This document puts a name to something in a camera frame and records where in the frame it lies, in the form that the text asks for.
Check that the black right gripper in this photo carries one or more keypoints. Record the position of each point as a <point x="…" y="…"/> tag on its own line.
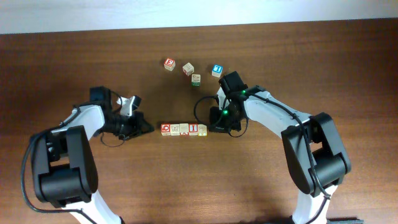
<point x="217" y="126"/>

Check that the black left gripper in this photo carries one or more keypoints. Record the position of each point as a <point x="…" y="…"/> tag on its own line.
<point x="140" y="127"/>

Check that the red circle wooden block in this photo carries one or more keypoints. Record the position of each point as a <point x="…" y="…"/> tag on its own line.
<point x="165" y="129"/>

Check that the yellow bordered wooden block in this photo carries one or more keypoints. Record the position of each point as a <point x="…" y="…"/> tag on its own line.
<point x="202" y="130"/>

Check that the red I wooden block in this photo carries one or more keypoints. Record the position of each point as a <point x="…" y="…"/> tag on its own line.
<point x="193" y="129"/>

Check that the red bordered wooden block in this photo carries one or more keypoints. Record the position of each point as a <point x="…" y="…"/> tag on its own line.
<point x="184" y="129"/>

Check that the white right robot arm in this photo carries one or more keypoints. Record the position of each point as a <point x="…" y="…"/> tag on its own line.
<point x="316" y="156"/>

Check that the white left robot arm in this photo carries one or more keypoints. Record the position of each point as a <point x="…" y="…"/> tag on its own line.
<point x="58" y="170"/>

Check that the green bordered wooden block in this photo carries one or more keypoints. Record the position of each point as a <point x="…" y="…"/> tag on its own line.
<point x="196" y="80"/>

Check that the blue L wooden block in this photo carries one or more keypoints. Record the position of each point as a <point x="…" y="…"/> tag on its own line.
<point x="217" y="71"/>

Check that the red 9 wooden block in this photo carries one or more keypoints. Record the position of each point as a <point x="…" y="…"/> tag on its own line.
<point x="188" y="69"/>

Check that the red E wooden block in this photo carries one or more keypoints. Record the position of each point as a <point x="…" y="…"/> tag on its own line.
<point x="169" y="64"/>

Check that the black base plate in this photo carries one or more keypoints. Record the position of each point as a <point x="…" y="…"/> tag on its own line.
<point x="345" y="221"/>

